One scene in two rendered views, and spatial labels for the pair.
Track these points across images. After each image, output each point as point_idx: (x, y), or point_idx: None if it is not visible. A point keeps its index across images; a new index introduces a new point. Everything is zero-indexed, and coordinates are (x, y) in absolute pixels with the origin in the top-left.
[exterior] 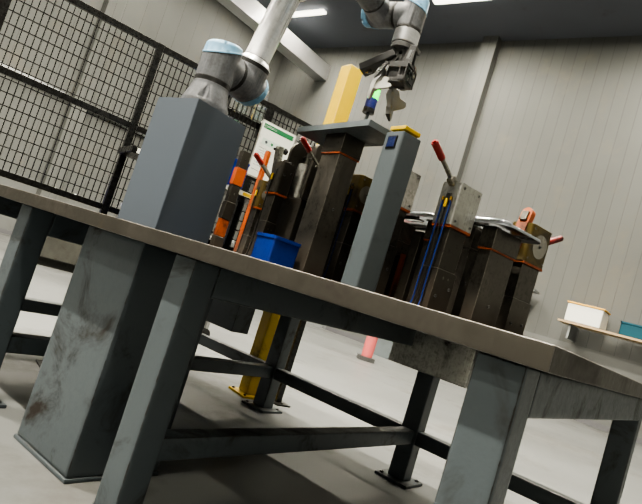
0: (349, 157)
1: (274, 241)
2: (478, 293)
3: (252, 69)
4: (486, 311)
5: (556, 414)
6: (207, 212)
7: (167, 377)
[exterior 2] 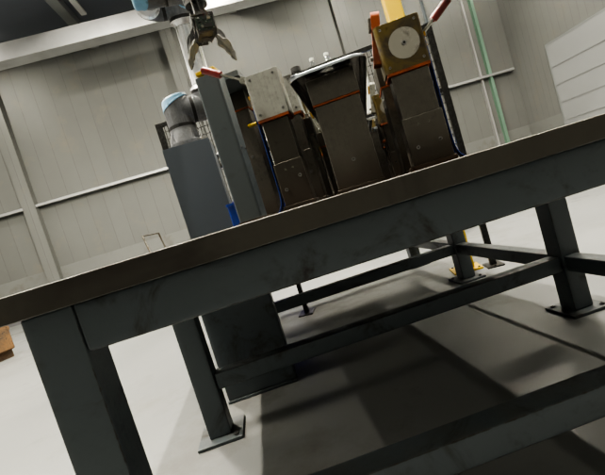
0: (237, 110)
1: (228, 209)
2: (329, 156)
3: (197, 95)
4: (354, 164)
5: (193, 311)
6: (220, 207)
7: (185, 340)
